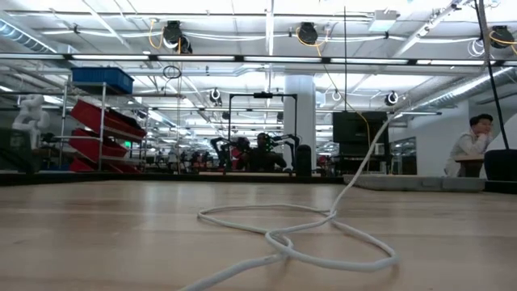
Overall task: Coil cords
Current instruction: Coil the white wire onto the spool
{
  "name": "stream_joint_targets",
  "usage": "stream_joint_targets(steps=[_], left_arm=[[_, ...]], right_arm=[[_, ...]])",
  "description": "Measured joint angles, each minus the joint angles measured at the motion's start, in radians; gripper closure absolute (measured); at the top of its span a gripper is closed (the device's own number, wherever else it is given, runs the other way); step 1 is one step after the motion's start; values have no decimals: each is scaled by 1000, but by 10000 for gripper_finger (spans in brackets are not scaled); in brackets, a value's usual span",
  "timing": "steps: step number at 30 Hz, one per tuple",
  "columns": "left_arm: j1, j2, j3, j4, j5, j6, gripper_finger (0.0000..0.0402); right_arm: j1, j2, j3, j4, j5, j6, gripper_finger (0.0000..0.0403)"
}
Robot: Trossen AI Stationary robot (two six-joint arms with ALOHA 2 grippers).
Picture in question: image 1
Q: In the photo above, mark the distant black robot arms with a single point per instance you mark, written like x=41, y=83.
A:
x=220, y=149

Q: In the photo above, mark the black tower stand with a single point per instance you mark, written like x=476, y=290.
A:
x=303, y=159

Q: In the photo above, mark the white building column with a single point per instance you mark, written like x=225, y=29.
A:
x=299, y=105

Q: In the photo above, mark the small black ceiling reel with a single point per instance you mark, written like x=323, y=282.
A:
x=392, y=98
x=215, y=96

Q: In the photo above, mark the black monitor on stand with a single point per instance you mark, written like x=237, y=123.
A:
x=355, y=127

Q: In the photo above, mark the long ceiling light strip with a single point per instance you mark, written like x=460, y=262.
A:
x=194, y=57

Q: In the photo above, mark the thin black vertical pole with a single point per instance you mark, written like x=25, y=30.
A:
x=345, y=60

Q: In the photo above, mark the shelf rack red bins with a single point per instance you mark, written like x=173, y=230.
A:
x=93, y=117

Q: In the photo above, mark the blue storage bin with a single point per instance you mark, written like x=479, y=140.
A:
x=101, y=77

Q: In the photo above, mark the wooden desk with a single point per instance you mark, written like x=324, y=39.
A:
x=470, y=158

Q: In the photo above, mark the white robot figure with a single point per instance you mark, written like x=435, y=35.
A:
x=32, y=117

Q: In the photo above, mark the thin black slanted pole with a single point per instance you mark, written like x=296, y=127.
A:
x=493, y=81

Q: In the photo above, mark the black distant rig frame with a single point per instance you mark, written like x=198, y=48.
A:
x=263, y=95

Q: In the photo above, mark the black metal table frame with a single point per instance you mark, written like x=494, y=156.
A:
x=81, y=178

